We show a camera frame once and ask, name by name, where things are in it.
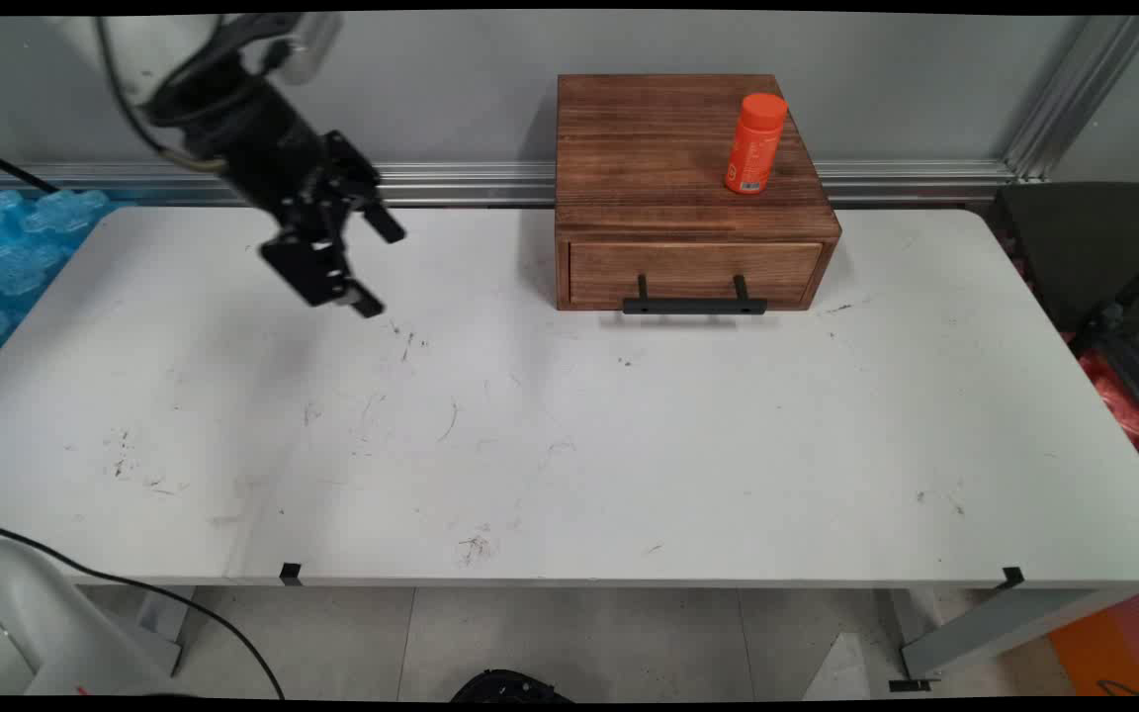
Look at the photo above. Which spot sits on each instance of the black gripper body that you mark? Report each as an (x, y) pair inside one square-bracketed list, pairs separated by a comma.
[(253, 138)]

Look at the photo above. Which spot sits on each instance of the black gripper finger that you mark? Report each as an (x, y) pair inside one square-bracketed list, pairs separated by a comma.
[(312, 265), (357, 183)]

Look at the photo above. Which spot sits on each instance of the blue bubble wrap sheet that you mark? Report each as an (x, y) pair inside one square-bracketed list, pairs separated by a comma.
[(11, 257)]

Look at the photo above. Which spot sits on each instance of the brown wooden drawer cabinet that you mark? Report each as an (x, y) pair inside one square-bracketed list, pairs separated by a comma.
[(658, 138)]

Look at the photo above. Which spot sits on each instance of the black tape mark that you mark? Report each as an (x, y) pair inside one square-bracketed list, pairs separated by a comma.
[(290, 573), (1013, 577)]

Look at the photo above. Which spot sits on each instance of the grey table leg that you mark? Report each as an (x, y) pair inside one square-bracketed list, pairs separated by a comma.
[(995, 628), (166, 623)]

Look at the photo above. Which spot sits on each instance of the orange plastic bottle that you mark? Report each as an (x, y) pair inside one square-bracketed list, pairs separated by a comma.
[(755, 143)]

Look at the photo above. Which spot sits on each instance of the black round floor object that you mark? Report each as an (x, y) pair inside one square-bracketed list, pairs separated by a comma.
[(510, 687)]

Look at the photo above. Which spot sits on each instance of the black chair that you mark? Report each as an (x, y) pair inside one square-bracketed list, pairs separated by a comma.
[(1084, 247)]

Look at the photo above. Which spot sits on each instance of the red plastic bag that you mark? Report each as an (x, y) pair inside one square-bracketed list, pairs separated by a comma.
[(1118, 400)]

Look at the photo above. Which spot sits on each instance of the orange floor mat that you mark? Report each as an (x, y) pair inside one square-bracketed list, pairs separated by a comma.
[(1113, 643)]

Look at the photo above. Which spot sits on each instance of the horizontal aluminium frame rail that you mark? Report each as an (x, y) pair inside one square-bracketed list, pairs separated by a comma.
[(471, 184)]

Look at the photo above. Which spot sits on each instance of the diagonal aluminium frame post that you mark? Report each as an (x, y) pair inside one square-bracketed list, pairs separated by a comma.
[(1074, 94)]

